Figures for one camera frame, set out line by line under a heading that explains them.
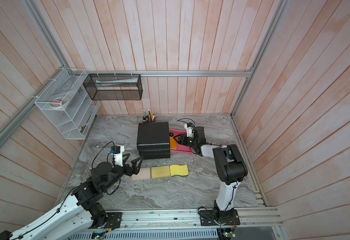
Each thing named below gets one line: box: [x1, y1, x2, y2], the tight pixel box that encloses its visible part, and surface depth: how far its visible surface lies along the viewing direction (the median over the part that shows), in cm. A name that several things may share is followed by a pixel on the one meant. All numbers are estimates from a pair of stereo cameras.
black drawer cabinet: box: [136, 121, 171, 160], surface depth 87 cm
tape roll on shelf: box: [49, 96, 65, 109], surface depth 76 cm
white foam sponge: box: [131, 167, 151, 181], surface depth 88 cm
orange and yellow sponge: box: [170, 136, 177, 150], surface depth 94 cm
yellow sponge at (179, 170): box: [169, 164, 189, 177], surface depth 90 cm
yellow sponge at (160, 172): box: [151, 165, 171, 179], surface depth 90 cm
